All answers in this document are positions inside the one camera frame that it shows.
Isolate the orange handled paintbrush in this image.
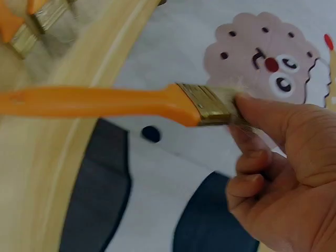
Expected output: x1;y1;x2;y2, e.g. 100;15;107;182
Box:
26;0;81;47
0;82;260;132
0;4;60;60

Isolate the person's right hand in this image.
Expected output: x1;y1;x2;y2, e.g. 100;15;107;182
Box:
225;94;336;252

